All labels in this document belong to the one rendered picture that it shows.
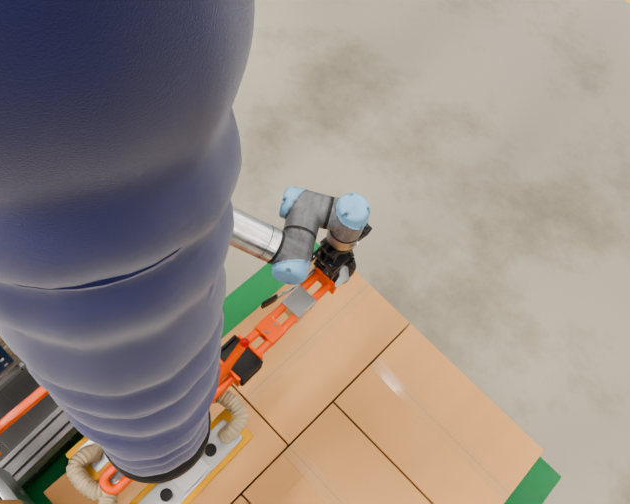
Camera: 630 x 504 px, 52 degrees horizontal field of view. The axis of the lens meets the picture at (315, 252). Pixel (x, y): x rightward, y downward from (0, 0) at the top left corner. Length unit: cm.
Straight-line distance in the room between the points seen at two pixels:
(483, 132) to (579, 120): 59
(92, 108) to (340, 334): 196
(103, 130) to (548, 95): 367
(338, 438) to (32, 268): 177
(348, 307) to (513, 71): 210
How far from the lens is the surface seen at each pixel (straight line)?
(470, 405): 226
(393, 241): 303
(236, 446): 166
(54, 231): 38
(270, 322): 161
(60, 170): 32
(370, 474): 211
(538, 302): 317
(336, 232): 144
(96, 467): 166
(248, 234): 130
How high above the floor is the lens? 258
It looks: 62 degrees down
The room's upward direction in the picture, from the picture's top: 19 degrees clockwise
